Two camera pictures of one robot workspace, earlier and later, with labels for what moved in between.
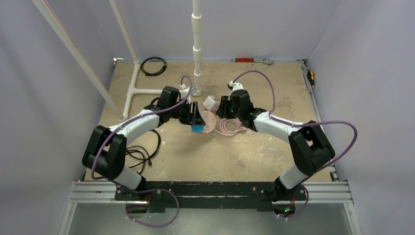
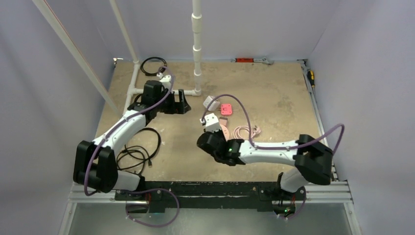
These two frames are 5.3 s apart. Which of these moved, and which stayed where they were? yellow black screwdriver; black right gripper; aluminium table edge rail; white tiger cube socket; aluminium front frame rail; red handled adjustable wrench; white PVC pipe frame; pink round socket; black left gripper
Moved: black right gripper; pink round socket; black left gripper
Stayed: aluminium front frame rail; white PVC pipe frame; aluminium table edge rail; red handled adjustable wrench; yellow black screwdriver; white tiger cube socket
